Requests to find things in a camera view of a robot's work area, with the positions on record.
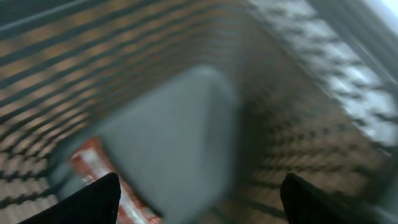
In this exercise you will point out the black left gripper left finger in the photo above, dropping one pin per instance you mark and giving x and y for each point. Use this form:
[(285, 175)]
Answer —
[(96, 203)]

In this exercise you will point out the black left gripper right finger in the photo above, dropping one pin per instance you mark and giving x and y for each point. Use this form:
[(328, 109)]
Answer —
[(305, 204)]

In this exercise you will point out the dark grey plastic basket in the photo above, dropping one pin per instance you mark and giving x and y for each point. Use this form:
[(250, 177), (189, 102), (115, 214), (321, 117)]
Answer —
[(201, 107)]

